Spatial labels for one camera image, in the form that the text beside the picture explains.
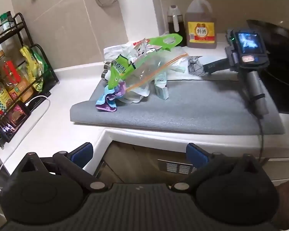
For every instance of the green packet with hang hole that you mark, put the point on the green packet with hang hole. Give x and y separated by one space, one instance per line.
159 43

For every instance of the black stove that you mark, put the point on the black stove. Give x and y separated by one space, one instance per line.
286 103

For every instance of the green snack packet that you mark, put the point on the green snack packet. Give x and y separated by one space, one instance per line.
39 67

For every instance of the white plastic bag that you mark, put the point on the white plastic bag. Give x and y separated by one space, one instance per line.
113 50

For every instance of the pale green paper packet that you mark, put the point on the pale green paper packet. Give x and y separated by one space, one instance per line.
178 67

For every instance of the cooking wine jug yellow cap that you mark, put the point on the cooking wine jug yellow cap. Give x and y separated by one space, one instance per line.
201 32

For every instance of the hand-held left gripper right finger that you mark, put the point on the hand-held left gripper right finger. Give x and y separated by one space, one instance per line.
197 154

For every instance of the dark soy sauce dispenser bottle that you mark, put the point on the dark soy sauce dispenser bottle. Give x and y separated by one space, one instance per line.
177 26

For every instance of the white printed drink pouch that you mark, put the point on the white printed drink pouch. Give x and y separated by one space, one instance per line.
142 49

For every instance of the green white snack wrapper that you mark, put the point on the green white snack wrapper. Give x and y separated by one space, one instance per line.
118 69

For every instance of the yellow snack packet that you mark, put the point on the yellow snack packet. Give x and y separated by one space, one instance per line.
29 65

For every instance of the grey mat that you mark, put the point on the grey mat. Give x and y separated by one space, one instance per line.
183 110

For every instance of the black phone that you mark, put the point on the black phone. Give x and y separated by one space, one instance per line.
13 122

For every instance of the white patterned towel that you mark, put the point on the white patterned towel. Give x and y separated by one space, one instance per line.
216 58

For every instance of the silver cabinet vent grille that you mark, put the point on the silver cabinet vent grille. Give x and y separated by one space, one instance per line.
175 166

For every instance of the oil bottle red label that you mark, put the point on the oil bottle red label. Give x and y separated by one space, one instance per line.
9 77

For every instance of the green lid spice jar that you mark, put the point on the green lid spice jar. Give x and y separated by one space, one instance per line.
6 22

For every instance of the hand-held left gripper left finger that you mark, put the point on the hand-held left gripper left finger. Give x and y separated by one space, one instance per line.
83 153

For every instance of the blue purple snack wrapper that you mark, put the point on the blue purple snack wrapper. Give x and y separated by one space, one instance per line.
108 101

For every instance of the clear zip bag orange strip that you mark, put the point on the clear zip bag orange strip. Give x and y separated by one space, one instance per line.
154 69

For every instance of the small white carton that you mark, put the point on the small white carton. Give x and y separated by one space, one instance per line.
161 90

